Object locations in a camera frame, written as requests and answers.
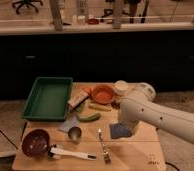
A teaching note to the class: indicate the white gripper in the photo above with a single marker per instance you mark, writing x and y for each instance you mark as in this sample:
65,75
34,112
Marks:
130,128

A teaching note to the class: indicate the blue sponge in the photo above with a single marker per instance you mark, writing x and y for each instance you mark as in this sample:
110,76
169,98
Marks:
119,130

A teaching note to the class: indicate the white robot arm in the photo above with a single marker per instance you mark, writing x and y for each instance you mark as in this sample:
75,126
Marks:
138,106

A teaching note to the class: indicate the orange bowl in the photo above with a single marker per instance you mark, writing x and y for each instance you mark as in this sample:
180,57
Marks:
103,94

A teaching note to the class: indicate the purple bowl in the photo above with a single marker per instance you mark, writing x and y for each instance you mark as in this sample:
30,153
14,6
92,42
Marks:
36,143

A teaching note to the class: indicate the dark grape bunch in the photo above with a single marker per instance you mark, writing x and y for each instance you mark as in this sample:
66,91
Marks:
115,105

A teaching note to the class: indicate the yellow banana toy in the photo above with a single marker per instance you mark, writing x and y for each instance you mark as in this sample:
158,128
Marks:
99,107

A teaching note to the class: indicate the white cup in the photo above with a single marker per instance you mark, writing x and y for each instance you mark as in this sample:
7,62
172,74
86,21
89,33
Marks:
120,87

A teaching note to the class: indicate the metal fork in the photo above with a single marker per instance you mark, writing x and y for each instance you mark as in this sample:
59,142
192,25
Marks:
105,152

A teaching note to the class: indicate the green cucumber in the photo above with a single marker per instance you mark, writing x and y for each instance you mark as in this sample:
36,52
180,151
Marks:
89,118

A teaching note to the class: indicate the green pepper toy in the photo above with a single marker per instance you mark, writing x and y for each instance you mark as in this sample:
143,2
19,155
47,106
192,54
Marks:
80,107

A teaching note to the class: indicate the grey cloth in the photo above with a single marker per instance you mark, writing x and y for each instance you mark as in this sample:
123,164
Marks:
68,124

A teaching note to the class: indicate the green plastic tray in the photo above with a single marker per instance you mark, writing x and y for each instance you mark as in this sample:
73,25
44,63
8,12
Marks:
48,99

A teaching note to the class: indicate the black office chair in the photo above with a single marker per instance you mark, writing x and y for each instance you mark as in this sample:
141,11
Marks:
28,3

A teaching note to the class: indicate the white handled brush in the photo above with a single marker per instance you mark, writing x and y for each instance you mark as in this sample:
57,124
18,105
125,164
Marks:
63,152

